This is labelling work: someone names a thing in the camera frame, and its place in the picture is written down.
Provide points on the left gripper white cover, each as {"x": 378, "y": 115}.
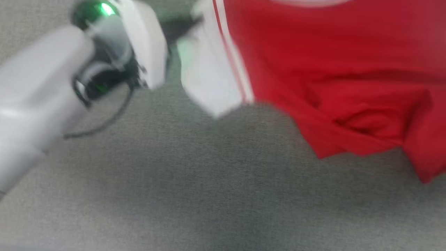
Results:
{"x": 143, "y": 45}

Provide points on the red and white garment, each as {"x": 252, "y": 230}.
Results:
{"x": 331, "y": 62}

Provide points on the grey fabric sofa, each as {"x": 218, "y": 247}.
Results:
{"x": 209, "y": 181}

